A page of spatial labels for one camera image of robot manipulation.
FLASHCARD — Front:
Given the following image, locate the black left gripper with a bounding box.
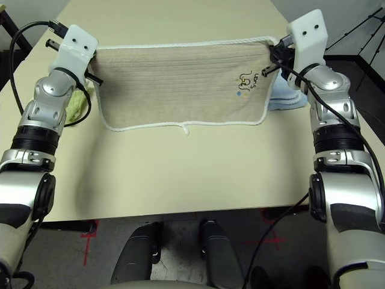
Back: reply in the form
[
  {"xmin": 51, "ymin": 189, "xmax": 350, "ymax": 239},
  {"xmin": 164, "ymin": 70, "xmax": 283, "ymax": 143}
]
[{"xmin": 45, "ymin": 39, "xmax": 105, "ymax": 87}]

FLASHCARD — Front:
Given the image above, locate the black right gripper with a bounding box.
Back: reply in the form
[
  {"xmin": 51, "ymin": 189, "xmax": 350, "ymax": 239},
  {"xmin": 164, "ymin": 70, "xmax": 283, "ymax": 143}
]
[{"xmin": 261, "ymin": 40, "xmax": 297, "ymax": 77}]

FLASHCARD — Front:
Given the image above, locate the beige towel with white trim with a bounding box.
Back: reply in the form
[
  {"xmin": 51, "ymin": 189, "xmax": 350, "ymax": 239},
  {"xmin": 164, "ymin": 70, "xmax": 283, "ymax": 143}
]
[{"xmin": 90, "ymin": 36, "xmax": 279, "ymax": 138}]

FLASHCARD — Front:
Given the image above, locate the folded green towel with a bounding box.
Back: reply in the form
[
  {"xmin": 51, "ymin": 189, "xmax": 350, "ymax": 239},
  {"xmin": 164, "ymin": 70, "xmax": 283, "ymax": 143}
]
[{"xmin": 64, "ymin": 81, "xmax": 97, "ymax": 124}]

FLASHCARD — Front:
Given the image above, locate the folded light blue towel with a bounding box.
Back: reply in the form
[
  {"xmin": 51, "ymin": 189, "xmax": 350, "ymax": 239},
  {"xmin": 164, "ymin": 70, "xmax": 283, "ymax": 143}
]
[{"xmin": 266, "ymin": 70, "xmax": 310, "ymax": 111}]

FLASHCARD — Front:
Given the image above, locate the black low platform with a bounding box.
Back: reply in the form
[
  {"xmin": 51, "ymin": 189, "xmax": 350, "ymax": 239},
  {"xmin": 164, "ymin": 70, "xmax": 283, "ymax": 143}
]
[{"xmin": 324, "ymin": 54, "xmax": 385, "ymax": 100}]

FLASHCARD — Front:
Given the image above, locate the black tripod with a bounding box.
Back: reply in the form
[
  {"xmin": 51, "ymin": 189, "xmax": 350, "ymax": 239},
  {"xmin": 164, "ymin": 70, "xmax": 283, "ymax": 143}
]
[{"xmin": 326, "ymin": 7, "xmax": 385, "ymax": 91}]

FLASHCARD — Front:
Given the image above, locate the black foam floor mat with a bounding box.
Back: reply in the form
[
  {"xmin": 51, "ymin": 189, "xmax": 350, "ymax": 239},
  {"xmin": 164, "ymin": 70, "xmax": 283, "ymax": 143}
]
[{"xmin": 0, "ymin": 49, "xmax": 25, "ymax": 91}]

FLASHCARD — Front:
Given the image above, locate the black framed side table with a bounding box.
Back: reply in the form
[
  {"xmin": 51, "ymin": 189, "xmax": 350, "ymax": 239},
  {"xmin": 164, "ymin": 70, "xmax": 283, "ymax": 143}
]
[{"xmin": 0, "ymin": 5, "xmax": 32, "ymax": 52}]

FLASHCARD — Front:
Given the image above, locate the black table foot bar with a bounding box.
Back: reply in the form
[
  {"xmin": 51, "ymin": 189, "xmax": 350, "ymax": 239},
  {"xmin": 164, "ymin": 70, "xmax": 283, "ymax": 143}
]
[
  {"xmin": 264, "ymin": 207, "xmax": 310, "ymax": 220},
  {"xmin": 42, "ymin": 221, "xmax": 97, "ymax": 235}
]

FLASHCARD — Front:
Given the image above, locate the red floor tape T mark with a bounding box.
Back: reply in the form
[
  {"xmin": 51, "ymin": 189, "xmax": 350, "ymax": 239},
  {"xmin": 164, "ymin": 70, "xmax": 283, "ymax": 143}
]
[{"xmin": 80, "ymin": 221, "xmax": 99, "ymax": 267}]

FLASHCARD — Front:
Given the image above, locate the dark grey robot left leg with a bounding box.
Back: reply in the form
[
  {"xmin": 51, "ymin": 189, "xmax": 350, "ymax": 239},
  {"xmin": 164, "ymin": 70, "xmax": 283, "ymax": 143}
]
[{"xmin": 111, "ymin": 222, "xmax": 165, "ymax": 284}]

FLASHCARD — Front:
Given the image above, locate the dark grey robot leg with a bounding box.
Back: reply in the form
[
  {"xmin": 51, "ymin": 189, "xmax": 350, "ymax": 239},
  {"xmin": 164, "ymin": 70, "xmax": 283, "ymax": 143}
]
[
  {"xmin": 111, "ymin": 222, "xmax": 165, "ymax": 284},
  {"xmin": 200, "ymin": 219, "xmax": 246, "ymax": 289}
]

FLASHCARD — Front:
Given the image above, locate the dark grey robot right leg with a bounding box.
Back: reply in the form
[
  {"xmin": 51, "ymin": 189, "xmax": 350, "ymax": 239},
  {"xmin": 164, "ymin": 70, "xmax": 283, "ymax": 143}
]
[{"xmin": 200, "ymin": 219, "xmax": 246, "ymax": 289}]

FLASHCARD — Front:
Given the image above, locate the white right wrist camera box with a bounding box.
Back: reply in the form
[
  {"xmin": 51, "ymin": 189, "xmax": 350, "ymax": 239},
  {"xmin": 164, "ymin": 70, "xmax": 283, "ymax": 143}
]
[{"xmin": 286, "ymin": 8, "xmax": 329, "ymax": 76}]

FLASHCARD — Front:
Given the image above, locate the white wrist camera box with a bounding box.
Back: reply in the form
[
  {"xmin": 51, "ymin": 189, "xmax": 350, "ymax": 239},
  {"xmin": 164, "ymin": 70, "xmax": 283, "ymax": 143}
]
[
  {"xmin": 286, "ymin": 8, "xmax": 329, "ymax": 76},
  {"xmin": 49, "ymin": 25, "xmax": 99, "ymax": 81}
]

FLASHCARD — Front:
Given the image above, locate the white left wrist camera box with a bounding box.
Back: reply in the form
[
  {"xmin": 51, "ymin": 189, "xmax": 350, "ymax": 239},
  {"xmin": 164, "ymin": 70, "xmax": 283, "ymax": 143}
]
[{"xmin": 49, "ymin": 25, "xmax": 99, "ymax": 81}]

